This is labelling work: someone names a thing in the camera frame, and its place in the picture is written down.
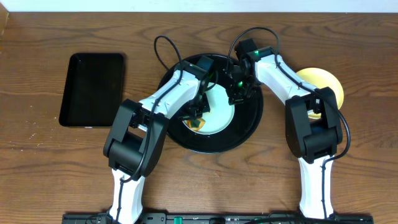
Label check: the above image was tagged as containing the orange green scrubbing sponge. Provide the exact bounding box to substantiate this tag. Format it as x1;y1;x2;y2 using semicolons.
186;118;206;131

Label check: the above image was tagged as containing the mint plate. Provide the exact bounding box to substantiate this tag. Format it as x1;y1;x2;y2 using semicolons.
183;84;234;134

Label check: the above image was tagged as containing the yellow plate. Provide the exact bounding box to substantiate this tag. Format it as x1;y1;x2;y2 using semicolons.
297;68;345;109

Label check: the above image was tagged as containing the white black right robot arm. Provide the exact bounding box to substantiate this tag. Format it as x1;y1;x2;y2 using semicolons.
225;39;349;219

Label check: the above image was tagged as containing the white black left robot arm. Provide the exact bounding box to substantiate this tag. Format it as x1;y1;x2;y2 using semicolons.
103;55;213;223

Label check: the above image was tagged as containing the rectangular black tray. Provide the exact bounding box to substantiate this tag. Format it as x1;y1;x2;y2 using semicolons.
58;52;126;127

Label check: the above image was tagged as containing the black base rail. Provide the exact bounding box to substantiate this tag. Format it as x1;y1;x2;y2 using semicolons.
62;212;374;224

